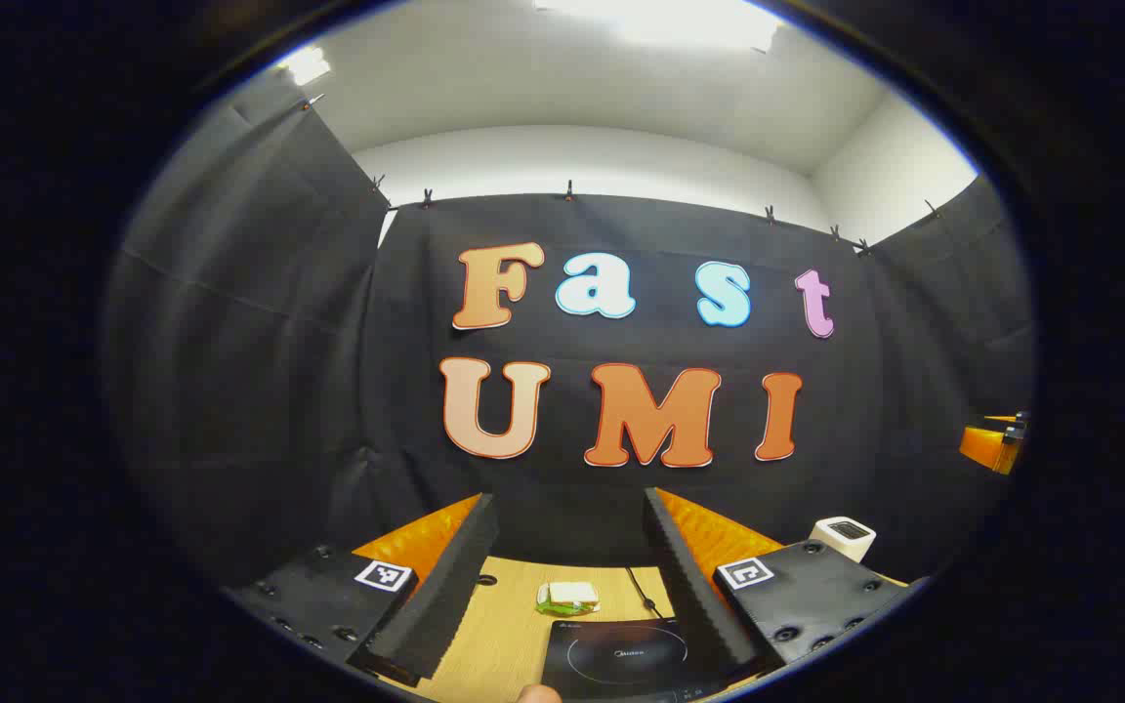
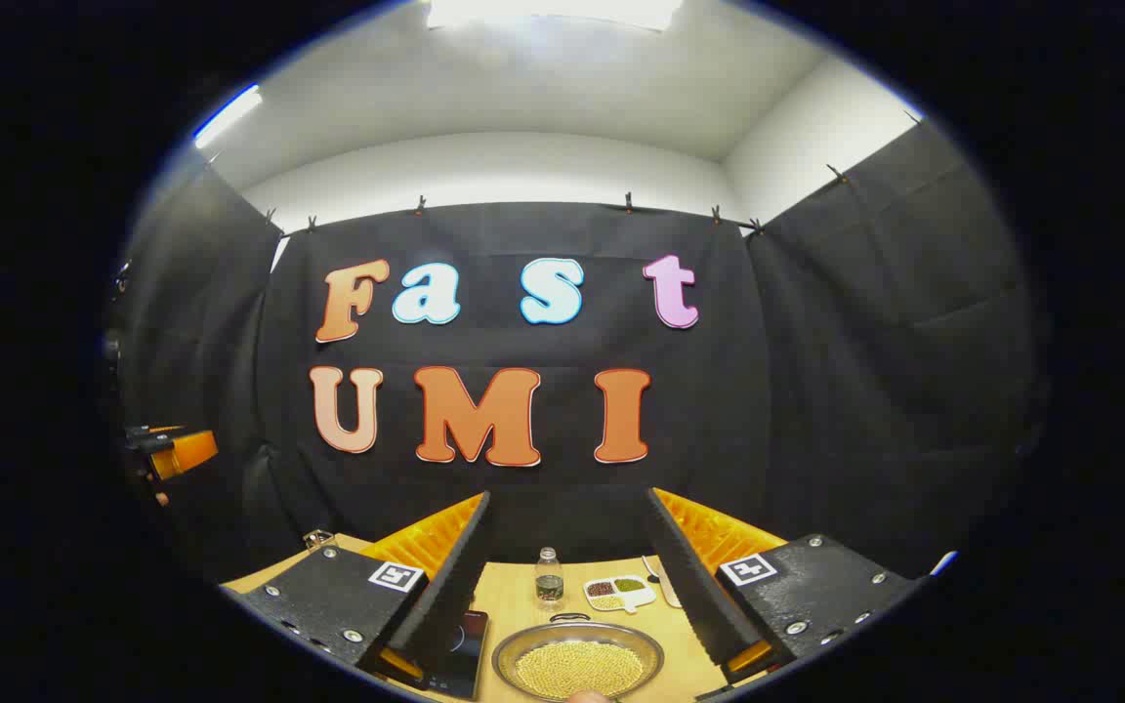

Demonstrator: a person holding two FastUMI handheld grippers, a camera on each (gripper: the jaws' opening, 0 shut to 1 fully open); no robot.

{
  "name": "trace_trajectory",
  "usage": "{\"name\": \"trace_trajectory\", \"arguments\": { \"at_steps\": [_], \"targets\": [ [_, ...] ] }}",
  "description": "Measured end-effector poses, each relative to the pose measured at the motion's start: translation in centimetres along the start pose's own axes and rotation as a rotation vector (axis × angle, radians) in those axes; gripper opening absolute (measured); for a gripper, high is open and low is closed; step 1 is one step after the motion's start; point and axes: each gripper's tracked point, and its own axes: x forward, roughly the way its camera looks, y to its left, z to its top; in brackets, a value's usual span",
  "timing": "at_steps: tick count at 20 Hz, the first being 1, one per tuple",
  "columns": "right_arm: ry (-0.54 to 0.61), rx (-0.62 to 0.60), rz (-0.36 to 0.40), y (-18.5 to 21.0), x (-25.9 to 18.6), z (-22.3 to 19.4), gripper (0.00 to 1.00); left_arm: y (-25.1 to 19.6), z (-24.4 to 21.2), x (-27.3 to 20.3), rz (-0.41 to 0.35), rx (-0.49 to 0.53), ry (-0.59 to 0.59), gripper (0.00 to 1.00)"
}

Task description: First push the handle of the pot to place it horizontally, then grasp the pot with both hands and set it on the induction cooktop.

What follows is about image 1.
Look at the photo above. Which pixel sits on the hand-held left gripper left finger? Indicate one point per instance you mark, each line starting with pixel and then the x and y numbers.
pixel 440 596

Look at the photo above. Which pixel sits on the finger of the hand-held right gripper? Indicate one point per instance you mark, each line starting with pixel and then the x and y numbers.
pixel 987 441

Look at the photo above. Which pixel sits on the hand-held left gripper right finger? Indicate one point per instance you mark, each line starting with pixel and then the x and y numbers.
pixel 694 596

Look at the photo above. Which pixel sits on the black induction cooktop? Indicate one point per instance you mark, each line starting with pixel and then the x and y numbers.
pixel 621 654

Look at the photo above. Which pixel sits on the sandwich on green plate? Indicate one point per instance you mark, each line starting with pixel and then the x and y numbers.
pixel 569 596

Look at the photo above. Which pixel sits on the white toaster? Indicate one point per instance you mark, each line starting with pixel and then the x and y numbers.
pixel 844 537

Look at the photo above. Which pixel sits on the black backdrop cloth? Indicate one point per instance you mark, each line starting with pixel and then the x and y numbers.
pixel 260 391

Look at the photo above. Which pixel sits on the row of black cloth clips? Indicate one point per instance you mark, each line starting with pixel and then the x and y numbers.
pixel 569 189

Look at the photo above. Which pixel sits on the ceiling light panel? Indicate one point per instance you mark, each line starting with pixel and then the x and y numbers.
pixel 670 20
pixel 305 64

